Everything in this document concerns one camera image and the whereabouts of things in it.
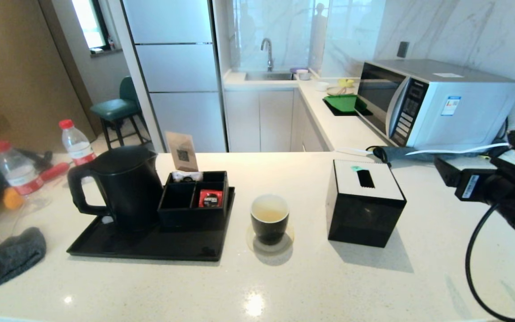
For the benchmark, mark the small white bowl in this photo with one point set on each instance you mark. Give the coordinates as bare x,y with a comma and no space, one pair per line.
321,86

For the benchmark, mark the brown wooden door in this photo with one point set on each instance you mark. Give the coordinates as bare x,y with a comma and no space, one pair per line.
20,67

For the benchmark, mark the black electric kettle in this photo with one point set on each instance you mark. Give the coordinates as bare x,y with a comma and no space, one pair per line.
128,188

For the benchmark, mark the small white paper tag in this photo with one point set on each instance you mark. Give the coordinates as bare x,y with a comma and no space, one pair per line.
107,219

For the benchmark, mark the brown QR code card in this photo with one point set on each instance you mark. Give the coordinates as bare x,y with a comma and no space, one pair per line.
181,150

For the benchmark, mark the bright window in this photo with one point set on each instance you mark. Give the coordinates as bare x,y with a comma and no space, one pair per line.
88,24

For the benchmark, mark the dark grey cloth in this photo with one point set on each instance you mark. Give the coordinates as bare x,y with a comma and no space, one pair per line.
9,259

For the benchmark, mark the green upholstered chair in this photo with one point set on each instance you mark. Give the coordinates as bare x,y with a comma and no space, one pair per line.
114,109

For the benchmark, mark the black cup white inside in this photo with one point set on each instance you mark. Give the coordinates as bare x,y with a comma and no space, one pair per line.
269,230

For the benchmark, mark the dark wall socket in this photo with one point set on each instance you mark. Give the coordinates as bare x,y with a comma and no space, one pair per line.
402,49

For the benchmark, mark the green cutting board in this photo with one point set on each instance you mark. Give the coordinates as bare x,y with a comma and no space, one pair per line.
342,103

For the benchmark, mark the black compartment organizer box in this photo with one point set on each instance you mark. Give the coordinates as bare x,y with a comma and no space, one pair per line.
192,220

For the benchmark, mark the clear glass coaster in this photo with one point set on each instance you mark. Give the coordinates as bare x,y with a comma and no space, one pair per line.
252,244

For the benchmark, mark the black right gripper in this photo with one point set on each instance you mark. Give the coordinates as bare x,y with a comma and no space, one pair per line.
512,188

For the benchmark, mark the white base cabinet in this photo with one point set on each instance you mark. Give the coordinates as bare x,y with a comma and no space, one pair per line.
262,120

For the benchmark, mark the silver microwave oven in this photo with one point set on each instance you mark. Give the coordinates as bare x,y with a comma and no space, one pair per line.
467,112

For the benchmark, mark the steel kitchen sink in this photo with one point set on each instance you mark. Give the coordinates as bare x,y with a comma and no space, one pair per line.
268,76

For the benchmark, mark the large red-capped water bottle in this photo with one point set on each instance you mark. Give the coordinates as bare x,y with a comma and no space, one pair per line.
18,172

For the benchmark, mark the black serving tray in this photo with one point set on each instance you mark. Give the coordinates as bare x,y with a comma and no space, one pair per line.
172,248

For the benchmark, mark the red Nescafe sachet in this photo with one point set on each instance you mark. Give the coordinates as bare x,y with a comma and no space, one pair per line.
210,198

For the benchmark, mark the black tissue box white lid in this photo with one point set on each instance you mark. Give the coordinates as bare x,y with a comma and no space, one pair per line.
365,217

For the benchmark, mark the small beige dish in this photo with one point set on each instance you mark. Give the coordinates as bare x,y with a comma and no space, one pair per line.
335,91

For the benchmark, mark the small orange object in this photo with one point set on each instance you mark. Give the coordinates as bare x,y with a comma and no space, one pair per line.
12,199

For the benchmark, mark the chrome kitchen faucet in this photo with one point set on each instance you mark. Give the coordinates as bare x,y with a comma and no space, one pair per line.
269,57

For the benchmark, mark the small white purple cup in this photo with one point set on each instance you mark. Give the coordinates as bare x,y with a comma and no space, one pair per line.
303,74

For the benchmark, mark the small red-capped water bottle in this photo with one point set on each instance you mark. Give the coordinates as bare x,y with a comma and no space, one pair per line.
78,144

